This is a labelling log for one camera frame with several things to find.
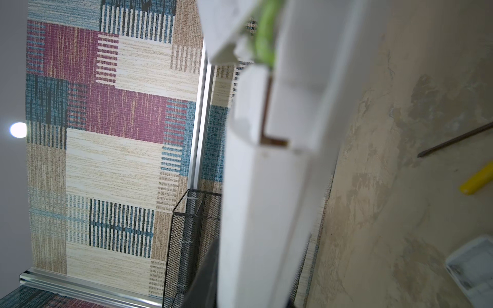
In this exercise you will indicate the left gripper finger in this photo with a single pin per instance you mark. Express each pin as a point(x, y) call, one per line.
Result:
point(203, 291)

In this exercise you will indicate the white remote with green buttons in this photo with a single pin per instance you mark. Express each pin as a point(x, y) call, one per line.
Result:
point(284, 135)

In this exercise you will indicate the white remote with red buttons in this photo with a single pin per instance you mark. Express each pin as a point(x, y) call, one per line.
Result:
point(471, 268)

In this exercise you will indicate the black yellow handled screwdriver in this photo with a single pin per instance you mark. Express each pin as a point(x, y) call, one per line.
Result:
point(455, 140)

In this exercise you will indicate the yellow battery one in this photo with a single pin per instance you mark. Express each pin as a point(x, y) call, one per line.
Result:
point(477, 181)

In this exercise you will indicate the green battery in remote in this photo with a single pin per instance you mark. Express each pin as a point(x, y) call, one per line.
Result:
point(264, 42)

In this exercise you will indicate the black wire shelf rack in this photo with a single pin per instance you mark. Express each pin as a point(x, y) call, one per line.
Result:
point(195, 225)

